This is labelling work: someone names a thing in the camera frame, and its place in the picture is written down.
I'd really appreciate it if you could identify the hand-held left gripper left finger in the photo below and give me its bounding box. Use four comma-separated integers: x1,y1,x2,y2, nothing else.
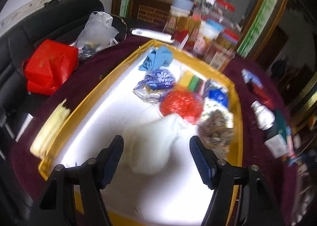
28,135,125,226

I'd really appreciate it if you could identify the teal box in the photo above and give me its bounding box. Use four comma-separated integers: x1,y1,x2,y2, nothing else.
267,108,289,140

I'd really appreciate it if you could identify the white cloth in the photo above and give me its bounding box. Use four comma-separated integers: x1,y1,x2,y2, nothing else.
121,113,191,174

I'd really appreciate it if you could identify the clear jar with red lid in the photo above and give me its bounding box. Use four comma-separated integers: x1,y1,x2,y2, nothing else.
215,0,236,22

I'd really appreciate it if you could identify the clear jar with label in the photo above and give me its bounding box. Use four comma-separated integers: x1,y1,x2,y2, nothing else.
203,40,236,70

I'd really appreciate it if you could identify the yellow green packet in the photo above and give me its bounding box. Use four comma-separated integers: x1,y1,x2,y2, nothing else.
177,71,207,93

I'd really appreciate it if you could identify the white paper sheet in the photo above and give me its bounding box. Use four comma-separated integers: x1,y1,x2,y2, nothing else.
15,113,34,142

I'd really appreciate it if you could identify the light blue cloth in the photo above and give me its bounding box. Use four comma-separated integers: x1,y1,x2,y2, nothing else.
138,46,174,71

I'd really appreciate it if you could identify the wooden counter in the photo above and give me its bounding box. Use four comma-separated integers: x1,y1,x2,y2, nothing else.
129,0,174,27

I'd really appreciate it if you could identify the white bottle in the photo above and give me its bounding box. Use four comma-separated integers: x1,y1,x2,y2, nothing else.
251,101,276,130

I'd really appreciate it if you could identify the red mesh bag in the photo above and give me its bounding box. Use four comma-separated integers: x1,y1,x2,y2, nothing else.
160,90,203,125

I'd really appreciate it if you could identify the small clear plastic bag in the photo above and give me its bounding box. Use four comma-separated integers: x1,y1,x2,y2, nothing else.
133,81,169,104

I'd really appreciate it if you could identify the red blue packet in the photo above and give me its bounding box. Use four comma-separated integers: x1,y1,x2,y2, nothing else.
241,69,273,107

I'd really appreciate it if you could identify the large clear plastic bag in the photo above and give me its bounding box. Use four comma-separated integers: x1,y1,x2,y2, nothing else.
74,11,120,58

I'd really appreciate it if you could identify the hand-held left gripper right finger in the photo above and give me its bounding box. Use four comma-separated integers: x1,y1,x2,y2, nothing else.
189,135,283,226

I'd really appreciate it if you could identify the blue lid plastic container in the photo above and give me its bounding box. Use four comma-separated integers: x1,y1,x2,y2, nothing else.
201,19,224,40

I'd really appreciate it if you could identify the white box with yellow rim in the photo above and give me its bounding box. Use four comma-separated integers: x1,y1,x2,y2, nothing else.
38,40,244,226

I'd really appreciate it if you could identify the long white tube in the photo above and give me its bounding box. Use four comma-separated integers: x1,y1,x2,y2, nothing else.
131,28,174,43

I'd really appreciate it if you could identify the light blue basin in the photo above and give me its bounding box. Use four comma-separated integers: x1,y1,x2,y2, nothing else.
172,0,194,13

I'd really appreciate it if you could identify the pale yellow bundle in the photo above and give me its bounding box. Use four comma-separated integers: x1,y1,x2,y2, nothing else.
30,98,71,158

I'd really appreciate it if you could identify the small white box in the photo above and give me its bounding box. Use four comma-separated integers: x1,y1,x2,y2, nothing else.
264,134,290,159

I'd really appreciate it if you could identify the red gold gift box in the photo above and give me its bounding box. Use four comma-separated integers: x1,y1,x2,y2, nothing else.
173,16,201,45

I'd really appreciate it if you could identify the small jar with red lid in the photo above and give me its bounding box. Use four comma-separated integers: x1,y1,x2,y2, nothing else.
218,31,241,49

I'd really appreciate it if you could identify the black sofa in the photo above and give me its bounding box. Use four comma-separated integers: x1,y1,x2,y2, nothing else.
0,0,106,142

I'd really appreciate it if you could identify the red paper gift bag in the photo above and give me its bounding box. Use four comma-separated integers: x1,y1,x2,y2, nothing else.
22,40,79,96

